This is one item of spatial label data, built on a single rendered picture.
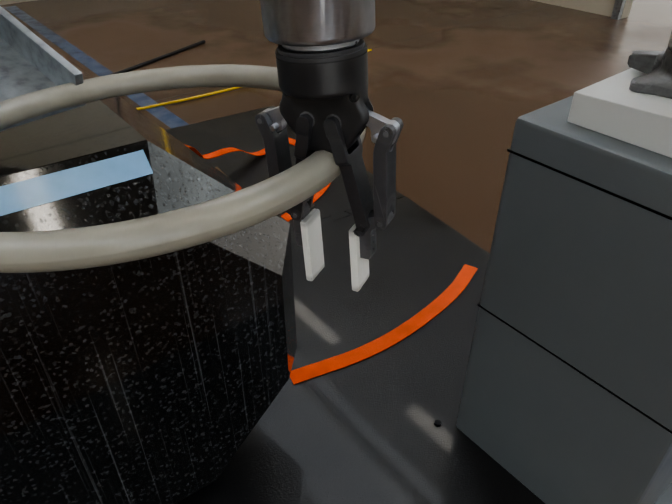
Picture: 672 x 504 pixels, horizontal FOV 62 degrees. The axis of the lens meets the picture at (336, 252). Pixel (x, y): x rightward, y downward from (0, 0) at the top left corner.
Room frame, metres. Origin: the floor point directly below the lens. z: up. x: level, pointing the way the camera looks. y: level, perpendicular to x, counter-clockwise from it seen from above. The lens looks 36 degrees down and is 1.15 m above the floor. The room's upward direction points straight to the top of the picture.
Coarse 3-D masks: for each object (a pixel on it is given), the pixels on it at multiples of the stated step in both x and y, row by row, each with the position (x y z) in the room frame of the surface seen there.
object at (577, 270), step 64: (576, 128) 0.81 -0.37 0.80; (512, 192) 0.84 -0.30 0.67; (576, 192) 0.76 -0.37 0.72; (640, 192) 0.69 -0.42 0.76; (512, 256) 0.82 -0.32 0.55; (576, 256) 0.73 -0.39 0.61; (640, 256) 0.66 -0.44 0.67; (512, 320) 0.80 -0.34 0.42; (576, 320) 0.71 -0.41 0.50; (640, 320) 0.64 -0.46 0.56; (512, 384) 0.77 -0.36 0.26; (576, 384) 0.68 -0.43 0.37; (640, 384) 0.61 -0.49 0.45; (512, 448) 0.74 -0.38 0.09; (576, 448) 0.65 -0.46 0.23; (640, 448) 0.58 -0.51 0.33
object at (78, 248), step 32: (224, 64) 0.79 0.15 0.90; (32, 96) 0.70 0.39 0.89; (64, 96) 0.72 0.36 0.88; (96, 96) 0.75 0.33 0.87; (0, 128) 0.65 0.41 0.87; (320, 160) 0.44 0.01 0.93; (256, 192) 0.38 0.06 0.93; (288, 192) 0.39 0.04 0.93; (128, 224) 0.34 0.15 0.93; (160, 224) 0.34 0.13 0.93; (192, 224) 0.35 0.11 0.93; (224, 224) 0.36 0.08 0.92; (0, 256) 0.32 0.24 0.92; (32, 256) 0.32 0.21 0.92; (64, 256) 0.32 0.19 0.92; (96, 256) 0.32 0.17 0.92; (128, 256) 0.33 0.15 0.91
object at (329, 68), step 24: (360, 48) 0.45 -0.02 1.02; (288, 72) 0.44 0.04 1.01; (312, 72) 0.43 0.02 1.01; (336, 72) 0.43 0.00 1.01; (360, 72) 0.45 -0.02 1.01; (288, 96) 0.47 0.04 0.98; (312, 96) 0.43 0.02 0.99; (336, 96) 0.43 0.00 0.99; (360, 96) 0.44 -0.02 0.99; (288, 120) 0.47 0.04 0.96; (360, 120) 0.44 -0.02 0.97; (312, 144) 0.46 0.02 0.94
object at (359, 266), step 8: (352, 232) 0.44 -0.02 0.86; (352, 240) 0.43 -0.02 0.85; (352, 248) 0.43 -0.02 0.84; (352, 256) 0.43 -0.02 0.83; (352, 264) 0.43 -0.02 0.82; (360, 264) 0.44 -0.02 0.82; (368, 264) 0.46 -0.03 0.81; (352, 272) 0.43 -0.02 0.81; (360, 272) 0.44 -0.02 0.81; (368, 272) 0.45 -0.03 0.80; (352, 280) 0.43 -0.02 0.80; (360, 280) 0.44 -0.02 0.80; (352, 288) 0.43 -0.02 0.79; (360, 288) 0.43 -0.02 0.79
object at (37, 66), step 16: (0, 16) 0.85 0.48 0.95; (0, 32) 0.86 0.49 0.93; (16, 32) 0.83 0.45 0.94; (32, 32) 0.82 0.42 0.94; (0, 48) 0.84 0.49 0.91; (16, 48) 0.84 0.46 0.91; (32, 48) 0.80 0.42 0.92; (48, 48) 0.79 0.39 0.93; (0, 64) 0.80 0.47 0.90; (16, 64) 0.81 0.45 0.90; (32, 64) 0.81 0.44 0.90; (48, 64) 0.78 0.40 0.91; (64, 64) 0.76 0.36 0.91; (0, 80) 0.76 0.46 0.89; (16, 80) 0.77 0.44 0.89; (32, 80) 0.78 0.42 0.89; (48, 80) 0.78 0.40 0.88; (64, 80) 0.76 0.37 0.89; (80, 80) 0.74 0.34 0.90; (0, 96) 0.73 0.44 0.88; (16, 96) 0.73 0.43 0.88
